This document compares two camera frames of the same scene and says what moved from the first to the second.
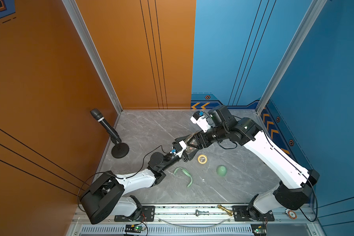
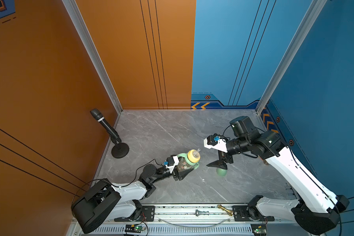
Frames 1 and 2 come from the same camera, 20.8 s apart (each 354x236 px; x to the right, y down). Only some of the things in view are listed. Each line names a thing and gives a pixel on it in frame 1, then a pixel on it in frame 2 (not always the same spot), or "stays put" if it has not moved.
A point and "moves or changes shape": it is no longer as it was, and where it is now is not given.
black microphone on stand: [120, 150] stays put
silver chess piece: [197, 213] stays put
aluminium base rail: [198, 221] stays put
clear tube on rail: [207, 225] stays put
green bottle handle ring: [187, 172] → [185, 155]
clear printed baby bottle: [191, 139] → [182, 165]
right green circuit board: [259, 229] stays put
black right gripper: [201, 136] → [223, 156]
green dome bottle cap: [221, 170] stays put
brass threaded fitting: [230, 212] stays put
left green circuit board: [134, 228] stays put
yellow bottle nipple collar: [202, 159] moves or changes shape
